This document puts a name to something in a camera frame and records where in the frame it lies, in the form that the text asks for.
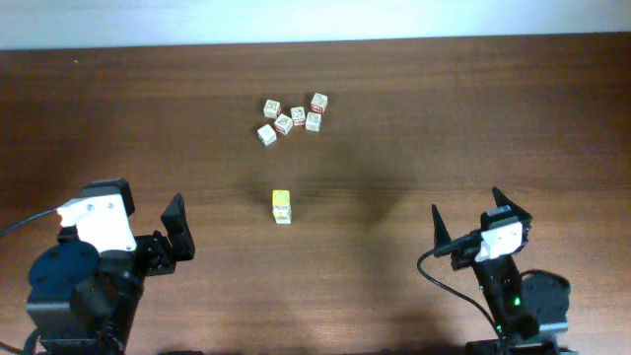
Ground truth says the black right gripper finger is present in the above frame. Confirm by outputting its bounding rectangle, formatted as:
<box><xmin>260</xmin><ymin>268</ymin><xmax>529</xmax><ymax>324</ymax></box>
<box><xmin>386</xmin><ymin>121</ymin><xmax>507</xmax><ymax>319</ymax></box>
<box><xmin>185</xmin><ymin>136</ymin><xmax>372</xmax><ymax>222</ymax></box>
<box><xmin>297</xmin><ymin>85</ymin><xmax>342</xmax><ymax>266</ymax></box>
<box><xmin>492</xmin><ymin>186</ymin><xmax>517</xmax><ymax>210</ymax></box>
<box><xmin>432</xmin><ymin>204</ymin><xmax>452</xmax><ymax>247</ymax></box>

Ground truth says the yellow edged wooden block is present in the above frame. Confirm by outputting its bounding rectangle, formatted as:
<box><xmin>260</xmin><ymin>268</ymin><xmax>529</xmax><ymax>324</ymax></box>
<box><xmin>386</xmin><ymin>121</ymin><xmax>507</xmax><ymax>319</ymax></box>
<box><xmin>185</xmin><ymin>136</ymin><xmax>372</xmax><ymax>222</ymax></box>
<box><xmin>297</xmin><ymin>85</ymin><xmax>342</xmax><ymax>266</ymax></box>
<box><xmin>272</xmin><ymin>189</ymin><xmax>291</xmax><ymax>209</ymax></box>

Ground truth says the letter K wooden block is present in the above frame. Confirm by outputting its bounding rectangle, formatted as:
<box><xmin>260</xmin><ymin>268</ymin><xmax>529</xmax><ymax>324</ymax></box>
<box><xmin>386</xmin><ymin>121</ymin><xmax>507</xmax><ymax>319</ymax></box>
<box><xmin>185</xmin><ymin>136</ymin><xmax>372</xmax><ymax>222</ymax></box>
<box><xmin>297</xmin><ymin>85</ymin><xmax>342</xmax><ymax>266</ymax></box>
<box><xmin>275</xmin><ymin>215</ymin><xmax>292</xmax><ymax>224</ymax></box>

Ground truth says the blue number five block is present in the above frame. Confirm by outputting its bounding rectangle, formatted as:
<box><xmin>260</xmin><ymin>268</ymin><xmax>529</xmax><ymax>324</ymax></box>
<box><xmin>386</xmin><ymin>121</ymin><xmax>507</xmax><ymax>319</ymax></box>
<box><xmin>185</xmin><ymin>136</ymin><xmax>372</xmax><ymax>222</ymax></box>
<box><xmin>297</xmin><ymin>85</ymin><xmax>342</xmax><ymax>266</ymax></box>
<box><xmin>273</xmin><ymin>205</ymin><xmax>292</xmax><ymax>219</ymax></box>

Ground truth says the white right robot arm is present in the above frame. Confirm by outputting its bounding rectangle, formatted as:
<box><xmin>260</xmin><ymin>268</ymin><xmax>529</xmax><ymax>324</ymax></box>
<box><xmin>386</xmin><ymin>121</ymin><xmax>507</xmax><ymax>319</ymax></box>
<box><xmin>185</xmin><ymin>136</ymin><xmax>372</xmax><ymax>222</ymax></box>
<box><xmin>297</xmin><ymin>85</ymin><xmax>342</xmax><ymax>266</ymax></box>
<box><xmin>417</xmin><ymin>187</ymin><xmax>571</xmax><ymax>355</ymax></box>

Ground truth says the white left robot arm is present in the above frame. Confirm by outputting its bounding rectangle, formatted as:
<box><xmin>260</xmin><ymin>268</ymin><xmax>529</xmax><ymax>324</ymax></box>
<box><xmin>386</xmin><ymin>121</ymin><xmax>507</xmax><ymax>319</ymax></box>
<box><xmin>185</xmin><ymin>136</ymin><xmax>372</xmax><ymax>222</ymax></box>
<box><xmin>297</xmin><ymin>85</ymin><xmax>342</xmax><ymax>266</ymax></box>
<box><xmin>24</xmin><ymin>178</ymin><xmax>195</xmax><ymax>354</ymax></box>

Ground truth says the green letter wooden block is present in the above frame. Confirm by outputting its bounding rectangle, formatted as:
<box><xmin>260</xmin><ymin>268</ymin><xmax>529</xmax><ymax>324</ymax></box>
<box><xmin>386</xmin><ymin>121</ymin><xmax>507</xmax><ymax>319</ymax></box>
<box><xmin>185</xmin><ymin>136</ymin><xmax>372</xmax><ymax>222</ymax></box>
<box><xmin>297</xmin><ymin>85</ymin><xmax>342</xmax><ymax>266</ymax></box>
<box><xmin>256</xmin><ymin>124</ymin><xmax>277</xmax><ymax>147</ymax></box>

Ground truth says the leaf wooden block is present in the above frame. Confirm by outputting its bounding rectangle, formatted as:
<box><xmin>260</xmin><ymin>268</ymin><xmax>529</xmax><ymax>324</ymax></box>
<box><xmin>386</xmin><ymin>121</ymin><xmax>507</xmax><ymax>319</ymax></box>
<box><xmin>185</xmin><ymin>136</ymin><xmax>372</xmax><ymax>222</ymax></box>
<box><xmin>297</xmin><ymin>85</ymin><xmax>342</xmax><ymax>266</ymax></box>
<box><xmin>274</xmin><ymin>113</ymin><xmax>294</xmax><ymax>135</ymax></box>

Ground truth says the butterfly wooden block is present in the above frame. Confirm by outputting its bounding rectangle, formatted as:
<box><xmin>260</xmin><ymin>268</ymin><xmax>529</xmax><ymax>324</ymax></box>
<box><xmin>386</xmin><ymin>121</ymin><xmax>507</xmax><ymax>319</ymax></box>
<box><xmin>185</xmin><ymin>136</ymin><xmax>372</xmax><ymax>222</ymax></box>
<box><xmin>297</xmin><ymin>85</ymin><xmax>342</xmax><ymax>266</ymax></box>
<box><xmin>262</xmin><ymin>99</ymin><xmax>282</xmax><ymax>119</ymax></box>

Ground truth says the baseball wooden block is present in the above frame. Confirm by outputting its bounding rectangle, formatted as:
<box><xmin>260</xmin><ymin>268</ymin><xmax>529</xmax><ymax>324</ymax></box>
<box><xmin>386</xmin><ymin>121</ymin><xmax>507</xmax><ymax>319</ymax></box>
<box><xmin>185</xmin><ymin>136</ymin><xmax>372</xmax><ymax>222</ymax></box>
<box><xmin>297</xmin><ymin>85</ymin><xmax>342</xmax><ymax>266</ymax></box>
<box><xmin>290</xmin><ymin>106</ymin><xmax>307</xmax><ymax>126</ymax></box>

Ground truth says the snail wooden block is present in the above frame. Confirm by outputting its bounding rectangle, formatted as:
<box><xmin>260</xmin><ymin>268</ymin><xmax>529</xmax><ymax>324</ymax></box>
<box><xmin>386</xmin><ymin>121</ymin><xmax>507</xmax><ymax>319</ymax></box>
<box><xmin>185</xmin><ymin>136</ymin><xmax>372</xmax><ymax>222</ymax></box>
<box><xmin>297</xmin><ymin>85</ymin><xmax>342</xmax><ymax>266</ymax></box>
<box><xmin>305</xmin><ymin>112</ymin><xmax>322</xmax><ymax>132</ymax></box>

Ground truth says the elephant wooden block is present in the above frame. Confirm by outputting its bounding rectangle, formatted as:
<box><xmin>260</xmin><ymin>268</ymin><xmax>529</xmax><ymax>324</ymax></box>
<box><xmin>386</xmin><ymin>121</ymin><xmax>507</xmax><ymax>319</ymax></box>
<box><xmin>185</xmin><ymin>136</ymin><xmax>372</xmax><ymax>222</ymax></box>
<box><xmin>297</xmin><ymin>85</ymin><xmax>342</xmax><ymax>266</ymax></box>
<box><xmin>310</xmin><ymin>93</ymin><xmax>328</xmax><ymax>114</ymax></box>

